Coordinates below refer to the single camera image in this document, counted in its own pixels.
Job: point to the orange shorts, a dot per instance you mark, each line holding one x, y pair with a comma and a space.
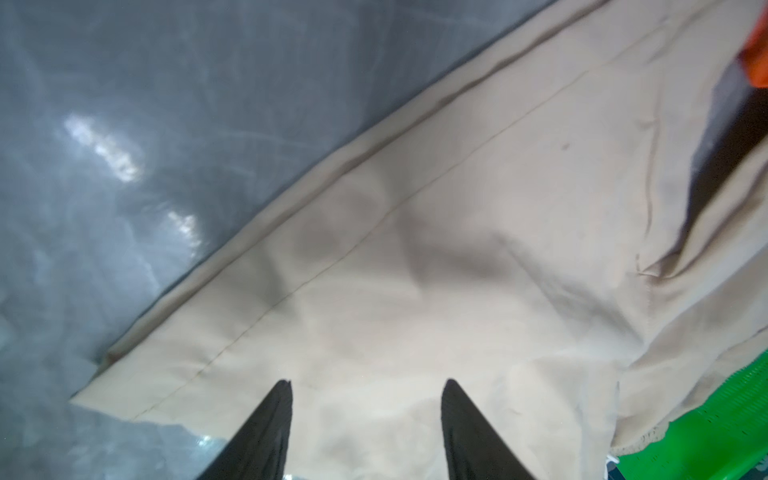
753, 57

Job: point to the beige shorts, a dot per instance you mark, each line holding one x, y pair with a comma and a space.
521, 227

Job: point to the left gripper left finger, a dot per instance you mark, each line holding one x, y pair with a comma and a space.
258, 450

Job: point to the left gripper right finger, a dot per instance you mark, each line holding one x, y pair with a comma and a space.
473, 449

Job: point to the green plastic basket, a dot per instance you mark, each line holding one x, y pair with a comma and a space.
725, 438

